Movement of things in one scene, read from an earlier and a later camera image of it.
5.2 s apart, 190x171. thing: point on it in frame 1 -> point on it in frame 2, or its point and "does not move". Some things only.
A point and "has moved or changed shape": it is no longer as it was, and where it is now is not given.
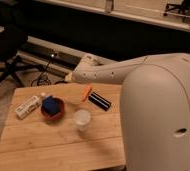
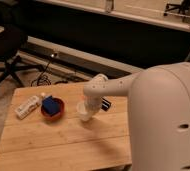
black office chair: x=3 y=59 does not move
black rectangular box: x=99 y=101 does not move
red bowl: x=58 y=115 does not move
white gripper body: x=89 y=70 -> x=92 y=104
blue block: x=52 y=105 does not move
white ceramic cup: x=82 y=118 has moved or changed shape
